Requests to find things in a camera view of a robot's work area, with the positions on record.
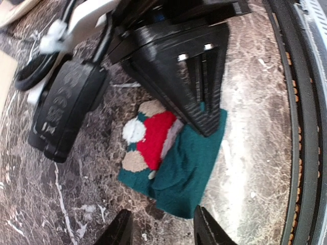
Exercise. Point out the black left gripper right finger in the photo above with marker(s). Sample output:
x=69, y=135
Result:
x=207, y=230

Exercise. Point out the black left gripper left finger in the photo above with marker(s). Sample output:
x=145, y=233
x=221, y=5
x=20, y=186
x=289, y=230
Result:
x=120, y=230

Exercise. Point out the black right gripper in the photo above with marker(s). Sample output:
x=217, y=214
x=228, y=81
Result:
x=184, y=70

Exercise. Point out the green christmas bear sock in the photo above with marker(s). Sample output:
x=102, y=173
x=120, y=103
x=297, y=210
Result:
x=168, y=160

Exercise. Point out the wooden compartment tray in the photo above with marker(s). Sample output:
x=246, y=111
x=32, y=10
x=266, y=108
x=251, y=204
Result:
x=8, y=68

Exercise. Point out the black front table rail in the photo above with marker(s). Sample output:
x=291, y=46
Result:
x=305, y=76

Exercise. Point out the white slotted cable duct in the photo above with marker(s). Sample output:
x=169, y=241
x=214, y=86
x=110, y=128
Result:
x=313, y=20

